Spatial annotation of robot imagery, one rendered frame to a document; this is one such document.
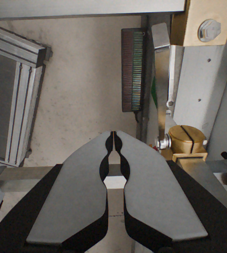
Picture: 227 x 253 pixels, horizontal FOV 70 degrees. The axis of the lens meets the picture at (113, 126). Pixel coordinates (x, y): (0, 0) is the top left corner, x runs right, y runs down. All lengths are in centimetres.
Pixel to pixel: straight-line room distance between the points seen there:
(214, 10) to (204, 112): 35
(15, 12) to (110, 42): 84
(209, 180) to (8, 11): 30
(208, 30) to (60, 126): 114
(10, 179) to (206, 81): 49
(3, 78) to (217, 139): 97
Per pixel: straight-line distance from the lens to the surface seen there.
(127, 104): 38
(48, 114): 124
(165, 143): 25
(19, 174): 33
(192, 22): 22
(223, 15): 24
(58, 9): 22
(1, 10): 25
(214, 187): 23
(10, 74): 100
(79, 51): 107
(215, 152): 59
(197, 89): 51
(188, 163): 25
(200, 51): 48
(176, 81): 39
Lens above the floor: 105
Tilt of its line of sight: 61 degrees down
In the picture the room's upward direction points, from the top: 178 degrees clockwise
